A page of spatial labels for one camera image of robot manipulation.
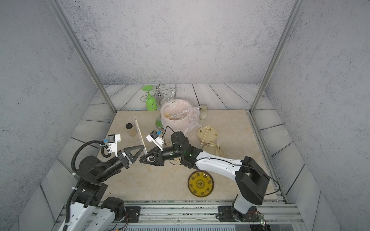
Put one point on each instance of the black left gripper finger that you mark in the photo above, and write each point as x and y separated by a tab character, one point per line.
134	150
135	157

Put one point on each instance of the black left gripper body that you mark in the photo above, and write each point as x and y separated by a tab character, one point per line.
123	159

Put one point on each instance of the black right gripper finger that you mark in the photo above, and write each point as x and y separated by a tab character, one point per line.
148	162
150	156

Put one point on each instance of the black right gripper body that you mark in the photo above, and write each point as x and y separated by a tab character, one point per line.
160	157

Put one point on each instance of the chopsticks pair one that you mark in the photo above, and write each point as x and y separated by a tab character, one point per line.
140	135

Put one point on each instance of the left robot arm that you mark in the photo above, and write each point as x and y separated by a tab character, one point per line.
91	186

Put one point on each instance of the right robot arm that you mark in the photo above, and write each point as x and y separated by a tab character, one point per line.
251	179

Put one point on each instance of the white trash bin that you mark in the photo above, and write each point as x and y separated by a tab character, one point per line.
176	118

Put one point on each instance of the green plastic goblet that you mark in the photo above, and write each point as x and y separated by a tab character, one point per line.
149	98

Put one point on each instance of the yellow patterned round plate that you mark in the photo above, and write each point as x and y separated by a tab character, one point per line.
200	183

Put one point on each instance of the large cream oval plate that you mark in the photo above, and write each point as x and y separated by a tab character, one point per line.
211	148

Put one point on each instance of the small cream bottle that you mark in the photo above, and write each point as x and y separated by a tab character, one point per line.
203	112

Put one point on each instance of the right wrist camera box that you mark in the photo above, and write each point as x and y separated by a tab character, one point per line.
155	137

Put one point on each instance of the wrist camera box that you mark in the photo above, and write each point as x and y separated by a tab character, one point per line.
155	137
110	145

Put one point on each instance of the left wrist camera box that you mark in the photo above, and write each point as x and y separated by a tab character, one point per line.
110	145

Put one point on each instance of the chrome wire cup rack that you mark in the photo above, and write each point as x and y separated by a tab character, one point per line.
164	94

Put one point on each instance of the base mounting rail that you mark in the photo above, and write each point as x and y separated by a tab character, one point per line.
186	208

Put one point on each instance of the metal corner post right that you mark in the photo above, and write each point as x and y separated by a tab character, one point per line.
277	53

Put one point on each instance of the metal corner post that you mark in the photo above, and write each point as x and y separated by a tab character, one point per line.
277	53
67	28

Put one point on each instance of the metal corner post left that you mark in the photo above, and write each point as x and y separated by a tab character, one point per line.
67	28

